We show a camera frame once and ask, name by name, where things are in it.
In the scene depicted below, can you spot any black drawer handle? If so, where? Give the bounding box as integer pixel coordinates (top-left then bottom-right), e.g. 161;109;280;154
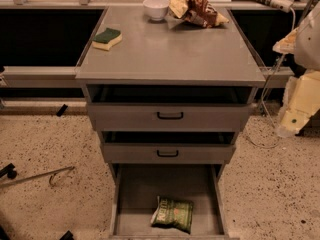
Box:
156;150;179;158
157;112;184;120

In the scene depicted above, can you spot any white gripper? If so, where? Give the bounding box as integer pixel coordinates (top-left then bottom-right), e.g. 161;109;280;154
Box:
272;28;320;138

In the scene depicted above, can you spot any middle grey drawer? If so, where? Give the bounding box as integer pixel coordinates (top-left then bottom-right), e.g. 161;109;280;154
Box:
101;131;236;164

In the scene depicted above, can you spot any green yellow sponge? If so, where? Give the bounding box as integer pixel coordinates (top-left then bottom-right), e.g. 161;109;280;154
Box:
92;28;122;51

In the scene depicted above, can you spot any black top drawer handle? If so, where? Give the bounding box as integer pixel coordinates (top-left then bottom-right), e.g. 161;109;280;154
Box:
157;112;184;120

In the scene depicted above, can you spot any brown yellow chip bag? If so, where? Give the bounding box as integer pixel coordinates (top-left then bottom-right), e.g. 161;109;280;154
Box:
169;0;229;28

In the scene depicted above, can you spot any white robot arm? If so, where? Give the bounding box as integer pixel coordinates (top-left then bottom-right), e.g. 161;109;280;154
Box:
273;2;320;137

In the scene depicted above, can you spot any black caster foot left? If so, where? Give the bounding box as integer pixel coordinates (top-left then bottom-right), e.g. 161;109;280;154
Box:
0;163;17;179

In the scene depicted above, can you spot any metal rod on floor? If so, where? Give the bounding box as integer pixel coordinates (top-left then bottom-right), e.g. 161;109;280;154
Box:
0;166;75;189

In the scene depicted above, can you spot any bottom grey open drawer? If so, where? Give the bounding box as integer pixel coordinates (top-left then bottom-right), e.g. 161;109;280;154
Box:
109;164;230;240

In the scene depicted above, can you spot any black clip on floor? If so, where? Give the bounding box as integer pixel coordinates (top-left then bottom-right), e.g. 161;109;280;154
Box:
56;104;68;117

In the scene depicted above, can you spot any black middle drawer handle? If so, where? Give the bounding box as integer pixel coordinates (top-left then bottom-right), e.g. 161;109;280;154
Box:
156;150;179;158

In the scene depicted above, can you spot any grey horizontal frame rail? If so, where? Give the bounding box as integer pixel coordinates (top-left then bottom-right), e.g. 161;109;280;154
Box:
0;66;294;88

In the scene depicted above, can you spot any top grey drawer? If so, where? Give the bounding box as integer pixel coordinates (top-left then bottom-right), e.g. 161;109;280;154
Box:
87;84;252;132

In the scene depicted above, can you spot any green jalapeno chip bag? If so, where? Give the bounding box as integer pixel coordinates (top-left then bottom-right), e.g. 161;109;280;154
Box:
150;196;194;234

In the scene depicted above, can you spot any white ceramic bowl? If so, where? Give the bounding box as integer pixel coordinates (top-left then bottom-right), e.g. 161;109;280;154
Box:
143;0;169;21

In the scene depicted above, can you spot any grey metal drawer cabinet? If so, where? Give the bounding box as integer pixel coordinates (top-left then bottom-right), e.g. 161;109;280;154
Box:
75;4;267;240

